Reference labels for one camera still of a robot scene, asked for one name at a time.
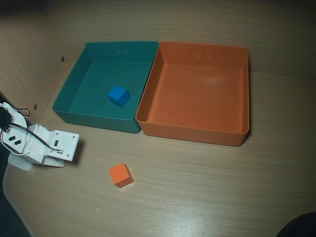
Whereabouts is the dark round object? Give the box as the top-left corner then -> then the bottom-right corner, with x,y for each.
277,212 -> 316,237

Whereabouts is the white foam base pad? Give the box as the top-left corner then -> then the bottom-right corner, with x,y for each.
8,152 -> 35,172

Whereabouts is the blue cube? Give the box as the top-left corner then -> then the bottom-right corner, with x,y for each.
108,85 -> 130,109

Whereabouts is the teal plastic box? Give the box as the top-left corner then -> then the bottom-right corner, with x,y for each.
52,40 -> 159,134

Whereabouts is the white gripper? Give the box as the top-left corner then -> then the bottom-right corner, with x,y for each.
0,123 -> 66,169

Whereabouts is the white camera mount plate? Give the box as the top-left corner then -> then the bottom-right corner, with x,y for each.
39,129 -> 80,163

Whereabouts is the orange cube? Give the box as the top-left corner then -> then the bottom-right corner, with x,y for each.
109,162 -> 135,189

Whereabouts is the orange plastic box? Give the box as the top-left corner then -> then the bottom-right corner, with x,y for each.
135,41 -> 250,148

